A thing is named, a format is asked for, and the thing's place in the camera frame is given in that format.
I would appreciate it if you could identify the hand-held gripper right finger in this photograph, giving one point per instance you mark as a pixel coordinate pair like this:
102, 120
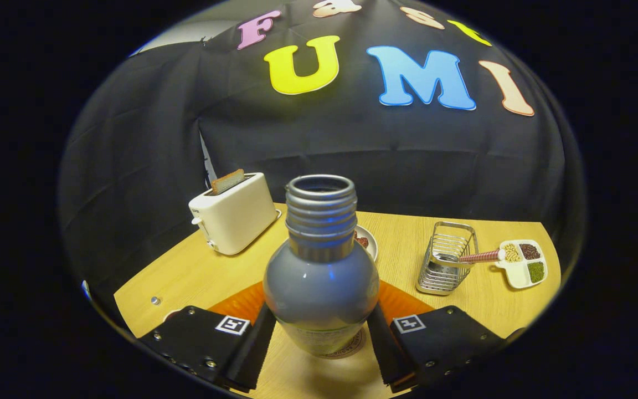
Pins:
384, 349

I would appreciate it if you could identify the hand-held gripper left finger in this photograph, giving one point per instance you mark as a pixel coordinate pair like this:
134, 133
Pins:
255, 354

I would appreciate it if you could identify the round cork coaster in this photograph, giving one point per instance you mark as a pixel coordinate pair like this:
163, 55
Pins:
355, 346

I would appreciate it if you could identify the silver metal bottle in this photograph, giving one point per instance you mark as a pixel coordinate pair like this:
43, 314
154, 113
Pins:
322, 282

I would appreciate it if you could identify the wooden table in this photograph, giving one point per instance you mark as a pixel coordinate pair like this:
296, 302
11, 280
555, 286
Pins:
396, 277

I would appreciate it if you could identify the small white plate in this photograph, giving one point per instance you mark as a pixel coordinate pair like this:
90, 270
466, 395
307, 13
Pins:
372, 246

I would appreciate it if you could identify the red food piece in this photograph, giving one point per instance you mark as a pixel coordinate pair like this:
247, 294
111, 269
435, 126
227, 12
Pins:
361, 240

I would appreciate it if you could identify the white toaster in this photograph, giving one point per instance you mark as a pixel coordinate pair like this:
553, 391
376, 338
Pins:
238, 219

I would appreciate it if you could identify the white divided grain dish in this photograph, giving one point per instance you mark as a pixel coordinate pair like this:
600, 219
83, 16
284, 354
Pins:
518, 277

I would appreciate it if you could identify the brown toast slice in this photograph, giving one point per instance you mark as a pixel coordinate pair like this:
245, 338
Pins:
227, 182

